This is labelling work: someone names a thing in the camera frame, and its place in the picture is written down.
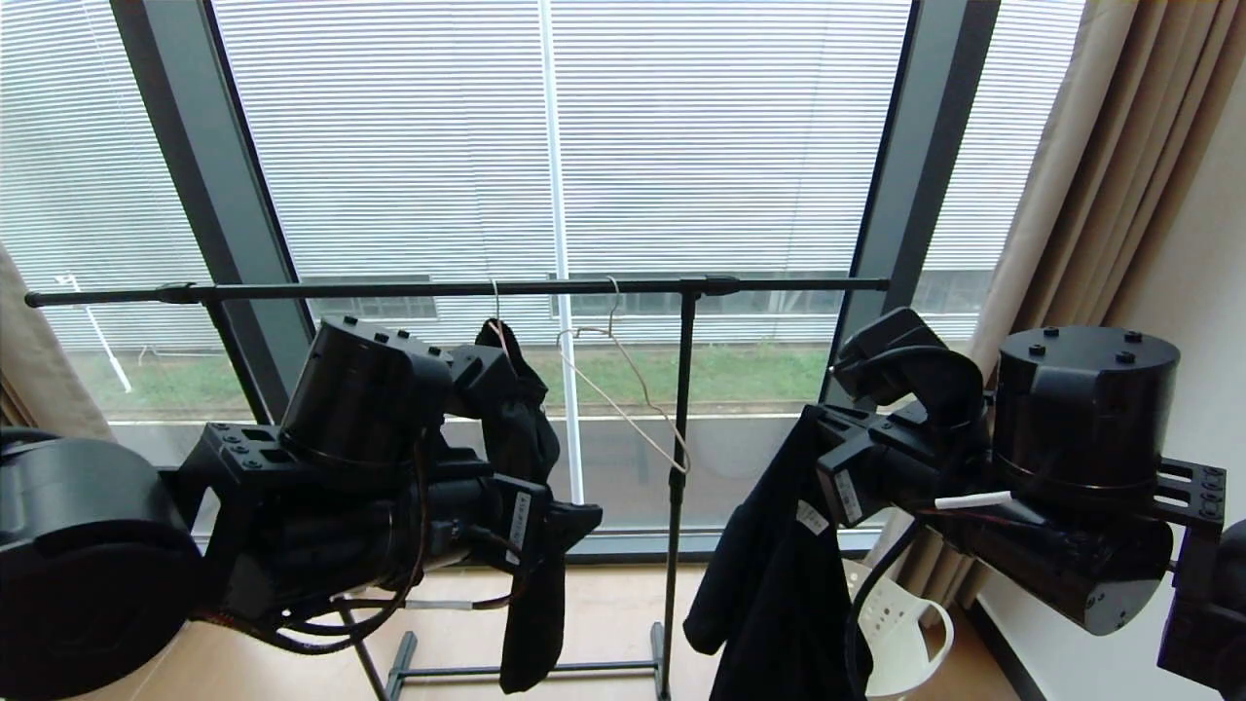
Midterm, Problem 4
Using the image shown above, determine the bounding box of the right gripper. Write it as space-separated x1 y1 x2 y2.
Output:
803 404 976 534

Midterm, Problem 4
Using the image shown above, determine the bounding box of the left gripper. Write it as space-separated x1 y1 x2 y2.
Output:
428 472 556 577

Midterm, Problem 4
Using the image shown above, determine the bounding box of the black garment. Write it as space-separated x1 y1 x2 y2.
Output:
474 318 568 695
682 404 879 701

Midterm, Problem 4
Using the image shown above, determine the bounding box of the white laundry basket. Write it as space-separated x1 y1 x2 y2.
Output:
842 560 956 700

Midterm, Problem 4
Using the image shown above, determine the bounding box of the black clothes rack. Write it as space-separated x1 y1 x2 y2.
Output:
24 276 892 701

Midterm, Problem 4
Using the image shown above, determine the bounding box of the beige curtain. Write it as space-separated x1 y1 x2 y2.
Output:
0 243 118 445
864 0 1246 610

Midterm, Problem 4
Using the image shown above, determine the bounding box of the window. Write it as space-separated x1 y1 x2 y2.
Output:
0 0 1086 566

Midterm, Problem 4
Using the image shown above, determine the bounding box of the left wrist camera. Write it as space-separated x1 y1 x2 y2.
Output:
447 342 518 422

